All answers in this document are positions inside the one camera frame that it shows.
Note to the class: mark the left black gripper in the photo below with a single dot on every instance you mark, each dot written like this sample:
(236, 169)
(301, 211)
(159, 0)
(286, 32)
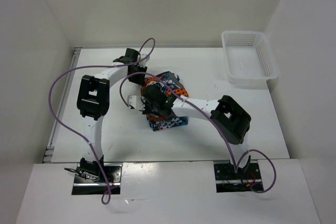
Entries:
(139, 80)

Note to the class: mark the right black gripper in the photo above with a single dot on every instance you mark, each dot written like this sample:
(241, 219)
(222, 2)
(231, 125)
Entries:
(146, 109)

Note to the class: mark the patterned blue orange shorts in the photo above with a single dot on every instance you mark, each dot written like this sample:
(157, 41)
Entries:
(159, 89)

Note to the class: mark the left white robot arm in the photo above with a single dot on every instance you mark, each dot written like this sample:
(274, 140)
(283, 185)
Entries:
(94, 100)

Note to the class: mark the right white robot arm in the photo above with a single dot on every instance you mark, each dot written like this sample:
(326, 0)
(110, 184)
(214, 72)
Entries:
(229, 118)

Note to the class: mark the white plastic basket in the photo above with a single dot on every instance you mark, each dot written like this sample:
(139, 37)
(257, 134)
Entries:
(249, 59)

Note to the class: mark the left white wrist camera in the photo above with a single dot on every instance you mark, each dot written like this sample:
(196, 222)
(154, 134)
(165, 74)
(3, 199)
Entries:
(143, 59)

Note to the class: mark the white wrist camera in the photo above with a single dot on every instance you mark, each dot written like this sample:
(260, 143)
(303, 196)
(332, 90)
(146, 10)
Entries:
(143, 59)
(135, 102)

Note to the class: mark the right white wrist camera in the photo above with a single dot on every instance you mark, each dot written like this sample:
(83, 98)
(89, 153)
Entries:
(135, 102)

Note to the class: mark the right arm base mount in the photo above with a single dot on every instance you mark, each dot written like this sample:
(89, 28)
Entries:
(228, 181)

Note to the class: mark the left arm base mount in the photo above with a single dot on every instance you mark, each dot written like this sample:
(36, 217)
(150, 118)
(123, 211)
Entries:
(88, 184)

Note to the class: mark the aluminium table edge rail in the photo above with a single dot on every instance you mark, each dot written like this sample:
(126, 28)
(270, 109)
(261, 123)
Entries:
(53, 138)

